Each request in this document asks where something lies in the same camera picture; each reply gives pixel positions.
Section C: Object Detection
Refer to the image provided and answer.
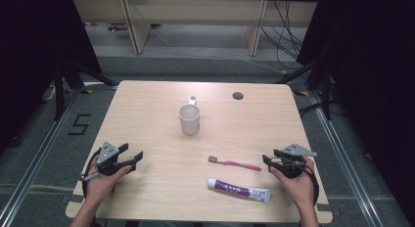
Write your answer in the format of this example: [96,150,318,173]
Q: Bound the metal floor rail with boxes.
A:
[307,89,387,227]
[0,86,83,227]

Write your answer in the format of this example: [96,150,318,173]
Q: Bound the black floor cable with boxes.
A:
[298,102,325,119]

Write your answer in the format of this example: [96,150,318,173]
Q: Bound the white cup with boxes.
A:
[178,96,202,136]

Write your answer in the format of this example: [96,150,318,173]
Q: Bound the bundle of black cables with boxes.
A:
[259,0,305,70]

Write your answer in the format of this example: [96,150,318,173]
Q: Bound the person's left hand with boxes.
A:
[85,157,133,205]

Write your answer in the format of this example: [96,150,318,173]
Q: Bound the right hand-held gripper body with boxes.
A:
[277,143,318,179]

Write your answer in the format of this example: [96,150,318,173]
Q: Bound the beige wooden desk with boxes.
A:
[71,0,319,57]

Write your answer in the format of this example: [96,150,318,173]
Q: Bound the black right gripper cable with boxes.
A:
[302,164,320,205]

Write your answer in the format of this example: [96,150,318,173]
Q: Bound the silver cable plug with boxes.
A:
[79,171,101,183]

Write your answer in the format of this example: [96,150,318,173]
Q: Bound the pink toothbrush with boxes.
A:
[207,155,262,172]

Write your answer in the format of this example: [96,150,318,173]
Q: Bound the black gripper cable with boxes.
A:
[302,164,320,205]
[81,148,103,200]

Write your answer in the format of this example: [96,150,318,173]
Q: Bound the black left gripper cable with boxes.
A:
[81,148,103,200]

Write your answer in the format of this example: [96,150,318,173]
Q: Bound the purple and white toothpaste tube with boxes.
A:
[207,177,272,204]

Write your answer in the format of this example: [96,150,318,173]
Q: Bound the black metal stand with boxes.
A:
[275,56,333,121]
[53,59,119,121]

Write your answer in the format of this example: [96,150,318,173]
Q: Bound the black curtain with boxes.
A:
[0,0,103,157]
[296,0,415,220]

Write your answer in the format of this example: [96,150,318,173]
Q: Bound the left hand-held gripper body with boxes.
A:
[96,141,131,176]

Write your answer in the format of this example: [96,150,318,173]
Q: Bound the person's right hand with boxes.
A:
[269,157,316,207]

